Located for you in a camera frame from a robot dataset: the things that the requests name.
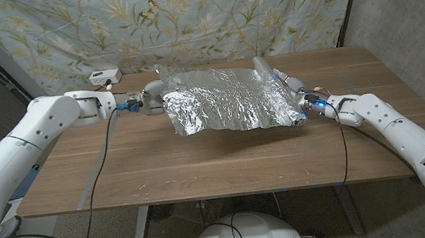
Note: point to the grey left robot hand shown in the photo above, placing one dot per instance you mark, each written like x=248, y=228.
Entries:
x=150, y=98

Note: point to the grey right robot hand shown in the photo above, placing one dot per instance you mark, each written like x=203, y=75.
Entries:
x=295, y=91

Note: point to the crinkled aluminum foil roll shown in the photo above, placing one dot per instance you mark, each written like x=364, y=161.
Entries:
x=230, y=100

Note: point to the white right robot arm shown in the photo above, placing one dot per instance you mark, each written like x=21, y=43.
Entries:
x=404, y=139

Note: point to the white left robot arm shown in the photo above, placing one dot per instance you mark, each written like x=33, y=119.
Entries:
x=16, y=161

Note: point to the white power strip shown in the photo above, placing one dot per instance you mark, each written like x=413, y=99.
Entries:
x=105, y=77

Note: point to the floral blue backdrop cloth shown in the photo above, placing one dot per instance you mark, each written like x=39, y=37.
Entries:
x=183, y=20

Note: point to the grey metal table leg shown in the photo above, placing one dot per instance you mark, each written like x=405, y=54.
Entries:
x=347, y=208
x=141, y=231

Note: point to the blue plastic bin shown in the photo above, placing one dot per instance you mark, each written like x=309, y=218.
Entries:
x=27, y=180

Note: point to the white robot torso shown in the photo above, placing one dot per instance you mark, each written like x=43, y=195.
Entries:
x=248, y=233

